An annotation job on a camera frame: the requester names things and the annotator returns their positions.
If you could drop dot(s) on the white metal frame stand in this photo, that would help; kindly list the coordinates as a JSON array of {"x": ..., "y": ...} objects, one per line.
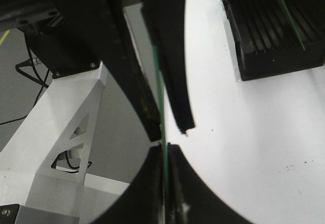
[{"x": 43, "y": 166}]

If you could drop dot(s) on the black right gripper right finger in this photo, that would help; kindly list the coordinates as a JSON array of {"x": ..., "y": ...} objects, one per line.
[{"x": 165, "y": 20}]

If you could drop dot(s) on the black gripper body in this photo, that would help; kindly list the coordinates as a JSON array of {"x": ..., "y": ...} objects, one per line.
[{"x": 49, "y": 34}]

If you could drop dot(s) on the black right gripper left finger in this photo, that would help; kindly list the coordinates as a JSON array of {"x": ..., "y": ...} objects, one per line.
[{"x": 101, "y": 25}]

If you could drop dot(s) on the front green perforated board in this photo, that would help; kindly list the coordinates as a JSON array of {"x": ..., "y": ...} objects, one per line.
[{"x": 285, "y": 10}]

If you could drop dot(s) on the black slotted board rack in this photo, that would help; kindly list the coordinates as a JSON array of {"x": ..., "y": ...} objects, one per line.
[{"x": 265, "y": 44}]

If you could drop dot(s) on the green perforated circuit board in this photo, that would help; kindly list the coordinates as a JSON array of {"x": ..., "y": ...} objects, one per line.
[{"x": 164, "y": 145}]

